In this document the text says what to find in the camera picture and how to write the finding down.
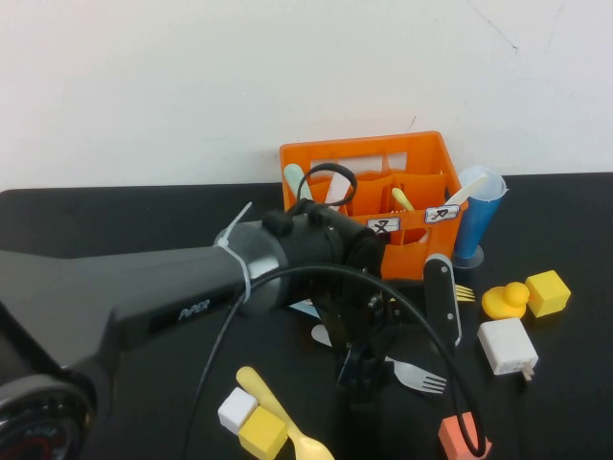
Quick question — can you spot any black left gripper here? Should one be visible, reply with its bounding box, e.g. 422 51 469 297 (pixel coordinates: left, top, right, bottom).
313 275 401 404

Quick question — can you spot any grey plastic fork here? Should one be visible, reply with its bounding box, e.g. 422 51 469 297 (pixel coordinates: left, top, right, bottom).
310 324 448 396

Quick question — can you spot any pink plastic spoon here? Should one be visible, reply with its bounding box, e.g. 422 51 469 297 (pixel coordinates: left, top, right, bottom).
325 175 352 206

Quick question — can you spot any orange plastic cutlery holder crate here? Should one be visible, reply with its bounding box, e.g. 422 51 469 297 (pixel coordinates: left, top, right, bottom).
280 130 469 282

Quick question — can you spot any light blue plastic fork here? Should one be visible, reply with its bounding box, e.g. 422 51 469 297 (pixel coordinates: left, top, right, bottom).
289 299 322 321

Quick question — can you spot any orange foam cube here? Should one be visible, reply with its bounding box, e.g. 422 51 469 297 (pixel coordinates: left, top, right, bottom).
438 414 493 460

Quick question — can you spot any yellow plastic spoon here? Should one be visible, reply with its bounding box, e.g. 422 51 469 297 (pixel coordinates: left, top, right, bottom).
236 366 336 460

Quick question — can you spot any yellow foam cube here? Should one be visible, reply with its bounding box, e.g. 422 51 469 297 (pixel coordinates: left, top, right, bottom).
524 269 573 319
238 405 290 460

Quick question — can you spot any white charger plug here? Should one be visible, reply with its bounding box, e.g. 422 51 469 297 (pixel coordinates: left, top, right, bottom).
477 316 540 382

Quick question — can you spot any paper label fork character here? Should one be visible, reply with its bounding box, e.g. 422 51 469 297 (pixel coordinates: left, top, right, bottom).
367 216 401 236

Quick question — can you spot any white foam cube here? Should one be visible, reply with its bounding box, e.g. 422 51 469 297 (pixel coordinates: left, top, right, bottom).
217 386 259 435

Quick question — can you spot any yellow rubber duck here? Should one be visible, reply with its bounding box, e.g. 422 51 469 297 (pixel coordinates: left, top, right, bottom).
481 281 532 320

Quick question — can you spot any white zip tie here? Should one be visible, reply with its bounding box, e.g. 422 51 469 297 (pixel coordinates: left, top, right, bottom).
215 201 254 304

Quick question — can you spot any paper label knife character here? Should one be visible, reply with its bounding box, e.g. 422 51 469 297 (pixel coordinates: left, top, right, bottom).
424 204 462 224

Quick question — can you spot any clear blue measuring cup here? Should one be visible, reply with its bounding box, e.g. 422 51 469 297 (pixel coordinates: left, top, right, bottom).
448 165 510 268

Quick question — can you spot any small yellow utensil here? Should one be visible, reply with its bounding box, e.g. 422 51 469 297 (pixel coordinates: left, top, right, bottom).
391 187 417 213

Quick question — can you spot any black table mat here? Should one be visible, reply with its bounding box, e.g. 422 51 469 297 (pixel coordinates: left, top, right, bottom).
0 172 613 460

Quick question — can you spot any white plastic knife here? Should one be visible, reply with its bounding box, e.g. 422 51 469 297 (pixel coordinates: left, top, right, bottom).
443 173 488 208

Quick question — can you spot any mint green spoon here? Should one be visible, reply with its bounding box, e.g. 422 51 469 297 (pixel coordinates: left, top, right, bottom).
283 163 312 202

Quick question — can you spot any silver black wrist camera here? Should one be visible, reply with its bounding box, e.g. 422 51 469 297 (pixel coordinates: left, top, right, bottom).
423 253 465 347

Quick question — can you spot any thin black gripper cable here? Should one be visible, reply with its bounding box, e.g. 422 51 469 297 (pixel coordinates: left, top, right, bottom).
296 162 358 208

